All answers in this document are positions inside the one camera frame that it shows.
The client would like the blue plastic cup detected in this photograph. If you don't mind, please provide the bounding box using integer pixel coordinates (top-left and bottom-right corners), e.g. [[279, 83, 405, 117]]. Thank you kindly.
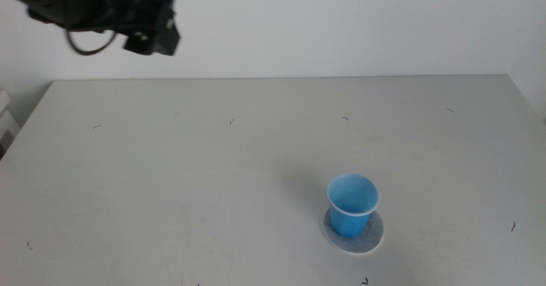
[[326, 172, 381, 239]]

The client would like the round grey cup mat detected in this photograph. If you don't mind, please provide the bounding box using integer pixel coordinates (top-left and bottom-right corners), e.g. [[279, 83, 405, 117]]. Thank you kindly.
[[322, 207, 385, 255]]

